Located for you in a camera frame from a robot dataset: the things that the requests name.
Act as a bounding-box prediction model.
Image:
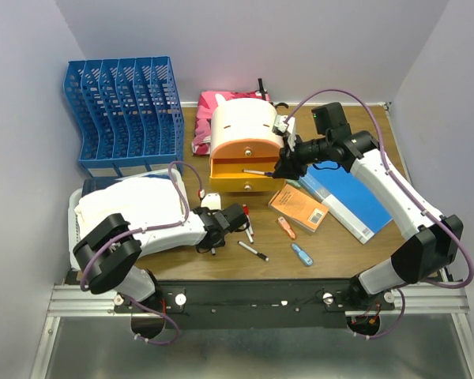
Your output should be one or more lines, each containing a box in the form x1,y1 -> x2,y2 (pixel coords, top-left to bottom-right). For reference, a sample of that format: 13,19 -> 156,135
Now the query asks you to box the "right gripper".
272,132 -> 331,181

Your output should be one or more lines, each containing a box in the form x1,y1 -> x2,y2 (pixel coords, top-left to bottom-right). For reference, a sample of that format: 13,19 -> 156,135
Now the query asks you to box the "blue cap marker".
243,169 -> 273,177
245,228 -> 254,244

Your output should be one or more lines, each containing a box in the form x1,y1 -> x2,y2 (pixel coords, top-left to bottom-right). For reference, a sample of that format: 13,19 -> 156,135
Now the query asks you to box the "yellow drawer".
209,157 -> 285,193

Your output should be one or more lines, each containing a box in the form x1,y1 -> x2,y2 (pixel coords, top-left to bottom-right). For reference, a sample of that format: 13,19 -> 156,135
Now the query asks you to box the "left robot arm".
73,204 -> 248,312

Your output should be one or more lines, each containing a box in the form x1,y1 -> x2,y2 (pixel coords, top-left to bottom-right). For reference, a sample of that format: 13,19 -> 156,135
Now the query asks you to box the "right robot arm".
273,103 -> 463,310

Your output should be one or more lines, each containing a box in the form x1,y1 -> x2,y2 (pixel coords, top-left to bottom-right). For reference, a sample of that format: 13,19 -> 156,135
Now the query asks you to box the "red cap whiteboard marker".
243,204 -> 254,236

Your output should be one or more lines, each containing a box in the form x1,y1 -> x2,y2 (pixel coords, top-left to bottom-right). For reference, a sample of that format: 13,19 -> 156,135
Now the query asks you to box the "black marker lower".
238,241 -> 269,262

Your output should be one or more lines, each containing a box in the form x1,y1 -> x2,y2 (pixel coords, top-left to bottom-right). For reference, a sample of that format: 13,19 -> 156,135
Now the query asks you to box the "orange paperback book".
268,184 -> 329,233

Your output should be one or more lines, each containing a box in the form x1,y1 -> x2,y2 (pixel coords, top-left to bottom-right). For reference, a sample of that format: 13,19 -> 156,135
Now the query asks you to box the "orange correction tape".
277,216 -> 296,240

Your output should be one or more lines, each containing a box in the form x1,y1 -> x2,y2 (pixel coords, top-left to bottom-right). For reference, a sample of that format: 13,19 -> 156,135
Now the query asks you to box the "blue document folder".
299,162 -> 392,244

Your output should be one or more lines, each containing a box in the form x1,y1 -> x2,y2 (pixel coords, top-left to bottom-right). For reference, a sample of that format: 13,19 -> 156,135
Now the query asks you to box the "white mini drawer cabinet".
210,98 -> 283,154

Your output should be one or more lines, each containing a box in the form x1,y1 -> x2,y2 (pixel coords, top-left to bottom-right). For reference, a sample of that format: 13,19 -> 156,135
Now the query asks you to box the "pink camouflage cloth bag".
191,90 -> 270,156

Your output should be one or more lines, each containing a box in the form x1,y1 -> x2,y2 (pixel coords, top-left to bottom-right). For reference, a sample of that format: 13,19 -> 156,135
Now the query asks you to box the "white folded cloth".
74,178 -> 184,238

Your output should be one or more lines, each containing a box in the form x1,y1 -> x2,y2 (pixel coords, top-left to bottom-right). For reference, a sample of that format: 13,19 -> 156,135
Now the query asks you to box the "blue correction tape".
292,243 -> 314,267

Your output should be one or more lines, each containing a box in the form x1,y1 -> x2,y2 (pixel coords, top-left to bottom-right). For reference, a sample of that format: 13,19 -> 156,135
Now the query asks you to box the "blue plastic file organizer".
63,56 -> 185,178

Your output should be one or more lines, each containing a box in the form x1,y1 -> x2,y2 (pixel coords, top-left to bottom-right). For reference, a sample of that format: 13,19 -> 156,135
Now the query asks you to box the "white laundry basket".
68,169 -> 189,252

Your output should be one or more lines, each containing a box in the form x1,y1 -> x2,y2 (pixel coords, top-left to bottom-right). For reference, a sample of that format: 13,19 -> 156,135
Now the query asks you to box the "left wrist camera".
199,190 -> 222,211

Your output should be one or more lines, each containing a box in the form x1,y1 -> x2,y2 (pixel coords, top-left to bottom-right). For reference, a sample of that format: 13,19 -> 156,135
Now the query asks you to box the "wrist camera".
199,190 -> 222,211
272,115 -> 296,149

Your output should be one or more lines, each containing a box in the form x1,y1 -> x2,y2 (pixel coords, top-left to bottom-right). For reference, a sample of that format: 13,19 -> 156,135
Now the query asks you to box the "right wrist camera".
272,115 -> 296,149

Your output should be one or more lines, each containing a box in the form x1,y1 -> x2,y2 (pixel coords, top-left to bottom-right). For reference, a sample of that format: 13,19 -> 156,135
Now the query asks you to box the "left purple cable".
80,160 -> 205,293

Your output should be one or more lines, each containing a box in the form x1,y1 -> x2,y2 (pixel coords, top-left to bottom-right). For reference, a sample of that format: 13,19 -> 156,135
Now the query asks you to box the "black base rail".
114,278 -> 396,331

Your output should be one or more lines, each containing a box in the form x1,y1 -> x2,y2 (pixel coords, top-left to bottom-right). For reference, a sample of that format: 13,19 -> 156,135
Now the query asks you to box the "aluminium frame rail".
47,283 -> 470,317

